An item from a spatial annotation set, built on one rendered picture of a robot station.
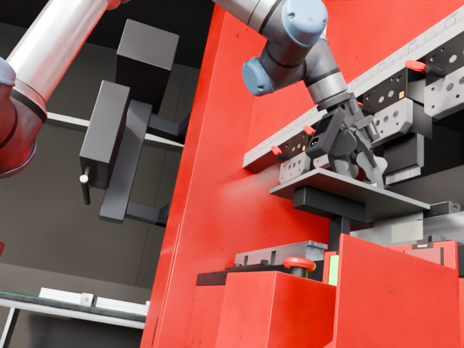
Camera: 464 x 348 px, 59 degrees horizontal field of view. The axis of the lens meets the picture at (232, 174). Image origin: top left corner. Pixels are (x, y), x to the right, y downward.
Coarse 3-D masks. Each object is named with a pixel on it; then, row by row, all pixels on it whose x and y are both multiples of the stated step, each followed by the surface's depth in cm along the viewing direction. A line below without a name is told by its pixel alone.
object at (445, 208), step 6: (438, 204) 79; (444, 204) 78; (450, 204) 77; (456, 204) 78; (426, 210) 82; (432, 210) 80; (438, 210) 79; (444, 210) 78; (450, 210) 77; (456, 210) 78; (426, 216) 81; (432, 216) 80
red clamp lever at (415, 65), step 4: (408, 60) 89; (412, 60) 88; (408, 64) 89; (412, 64) 87; (416, 64) 86; (420, 64) 85; (424, 64) 85; (412, 68) 87; (416, 68) 86; (420, 68) 85; (424, 68) 84; (428, 68) 82; (432, 68) 81; (436, 68) 82; (424, 72) 86; (428, 72) 82; (432, 72) 82; (436, 72) 82; (440, 72) 82; (436, 76) 82; (440, 76) 82; (444, 76) 83
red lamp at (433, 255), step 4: (432, 248) 45; (436, 248) 44; (440, 248) 44; (408, 252) 47; (412, 252) 47; (416, 252) 46; (420, 252) 46; (424, 252) 45; (428, 252) 45; (432, 252) 45; (436, 252) 44; (440, 252) 44; (416, 256) 46; (420, 256) 46; (424, 256) 45; (428, 256) 45; (432, 256) 44; (436, 256) 44; (440, 256) 44; (428, 260) 45; (432, 260) 44; (436, 260) 44; (440, 260) 44
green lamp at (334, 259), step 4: (332, 256) 58; (336, 256) 57; (332, 260) 58; (336, 260) 57; (332, 264) 57; (336, 264) 57; (332, 268) 57; (336, 268) 57; (332, 272) 57; (336, 272) 56; (332, 276) 57; (336, 276) 56; (332, 280) 56; (336, 280) 56; (336, 284) 56
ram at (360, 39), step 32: (352, 0) 128; (384, 0) 111; (416, 0) 99; (448, 0) 89; (352, 32) 122; (384, 32) 107; (416, 32) 95; (448, 32) 86; (352, 64) 117; (288, 96) 152; (256, 128) 172; (256, 160) 164
